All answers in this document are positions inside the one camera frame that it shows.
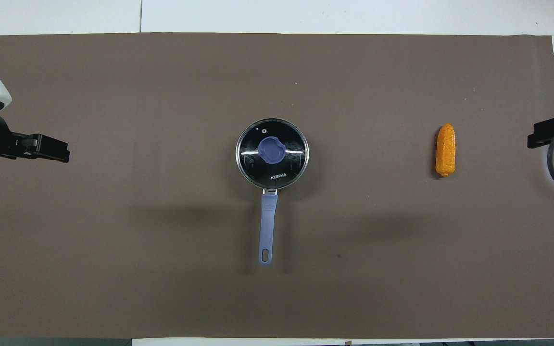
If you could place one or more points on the glass lid purple knob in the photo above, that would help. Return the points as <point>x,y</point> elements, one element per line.
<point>282,166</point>

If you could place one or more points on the orange corn cob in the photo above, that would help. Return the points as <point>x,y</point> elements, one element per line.
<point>446,150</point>

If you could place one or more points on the brown table mat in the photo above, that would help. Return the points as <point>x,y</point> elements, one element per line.
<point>161,269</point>

